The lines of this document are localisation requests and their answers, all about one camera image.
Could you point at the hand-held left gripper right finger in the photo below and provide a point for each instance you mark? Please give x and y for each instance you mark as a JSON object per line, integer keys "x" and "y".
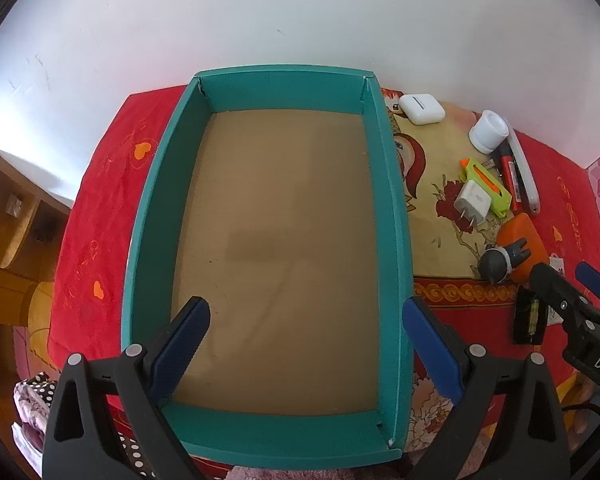
{"x": 430, "y": 350}

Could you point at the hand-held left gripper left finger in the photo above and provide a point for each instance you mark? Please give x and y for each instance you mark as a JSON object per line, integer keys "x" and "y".
{"x": 180, "y": 350}

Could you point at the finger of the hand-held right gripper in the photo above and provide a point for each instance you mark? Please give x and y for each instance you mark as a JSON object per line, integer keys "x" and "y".
{"x": 597, "y": 282}
{"x": 550, "y": 285}

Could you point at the grey black toy figure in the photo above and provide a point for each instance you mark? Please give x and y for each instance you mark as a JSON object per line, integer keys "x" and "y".
{"x": 495, "y": 264}

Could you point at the orange case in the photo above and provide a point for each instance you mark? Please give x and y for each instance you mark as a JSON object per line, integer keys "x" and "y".
{"x": 520, "y": 230}

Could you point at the green utility knife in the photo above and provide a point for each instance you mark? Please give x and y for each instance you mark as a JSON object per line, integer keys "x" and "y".
{"x": 500, "y": 202}

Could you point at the white charger plug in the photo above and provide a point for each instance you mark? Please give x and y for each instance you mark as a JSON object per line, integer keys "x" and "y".
{"x": 472, "y": 205}

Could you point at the long white case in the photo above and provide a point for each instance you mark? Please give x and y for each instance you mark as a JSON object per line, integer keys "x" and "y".
{"x": 526, "y": 175}

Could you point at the red tool with white label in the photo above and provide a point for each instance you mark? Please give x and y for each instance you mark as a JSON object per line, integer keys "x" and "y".
{"x": 511, "y": 175}

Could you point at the teal cardboard box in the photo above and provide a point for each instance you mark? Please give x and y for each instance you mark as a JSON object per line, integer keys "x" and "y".
{"x": 280, "y": 260}

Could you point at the white plastic cup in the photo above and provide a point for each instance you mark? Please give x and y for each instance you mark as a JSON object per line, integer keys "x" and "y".
{"x": 489, "y": 132}

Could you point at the white earbuds case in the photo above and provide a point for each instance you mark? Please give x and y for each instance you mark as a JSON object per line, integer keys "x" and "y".
{"x": 421, "y": 107}

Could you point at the person's right hand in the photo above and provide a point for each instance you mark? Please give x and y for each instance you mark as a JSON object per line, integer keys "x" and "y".
{"x": 586, "y": 427}

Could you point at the small white tag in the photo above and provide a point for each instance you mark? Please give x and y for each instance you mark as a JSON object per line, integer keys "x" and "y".
{"x": 556, "y": 264}

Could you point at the polka-dot cloth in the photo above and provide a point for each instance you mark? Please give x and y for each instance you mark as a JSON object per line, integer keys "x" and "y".
{"x": 32, "y": 400}

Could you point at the red printed blanket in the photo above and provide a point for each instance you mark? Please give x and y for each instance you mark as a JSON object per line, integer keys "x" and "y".
{"x": 100, "y": 200}

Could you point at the wooden shelf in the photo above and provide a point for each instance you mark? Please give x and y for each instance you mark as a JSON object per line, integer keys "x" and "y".
{"x": 10, "y": 270}

